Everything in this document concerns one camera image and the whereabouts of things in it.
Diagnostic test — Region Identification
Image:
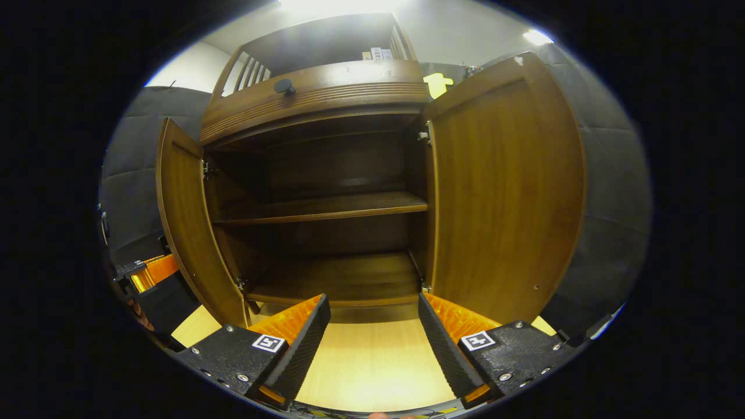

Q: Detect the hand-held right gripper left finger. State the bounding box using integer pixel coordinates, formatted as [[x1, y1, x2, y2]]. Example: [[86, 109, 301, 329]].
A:
[[175, 293, 331, 411]]

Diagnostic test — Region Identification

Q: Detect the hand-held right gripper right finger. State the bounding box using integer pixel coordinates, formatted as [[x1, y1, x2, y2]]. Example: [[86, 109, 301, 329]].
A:
[[417, 291, 580, 410]]

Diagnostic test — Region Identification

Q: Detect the wooden cabinet door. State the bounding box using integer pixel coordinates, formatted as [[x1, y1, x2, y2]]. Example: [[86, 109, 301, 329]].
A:
[[155, 118, 252, 328], [424, 51, 587, 325]]

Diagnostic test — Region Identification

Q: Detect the wooden inner cabinet shelf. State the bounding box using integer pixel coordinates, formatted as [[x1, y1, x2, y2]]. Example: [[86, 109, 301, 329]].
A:
[[212, 191, 429, 226]]

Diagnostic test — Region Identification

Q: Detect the black backdrop cloth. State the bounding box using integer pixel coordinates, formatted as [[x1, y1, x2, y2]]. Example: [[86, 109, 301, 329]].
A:
[[99, 44, 651, 344]]

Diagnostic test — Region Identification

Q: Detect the large ceiling light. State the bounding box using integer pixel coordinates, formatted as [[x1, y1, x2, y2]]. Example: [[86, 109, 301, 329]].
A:
[[279, 0, 408, 17]]

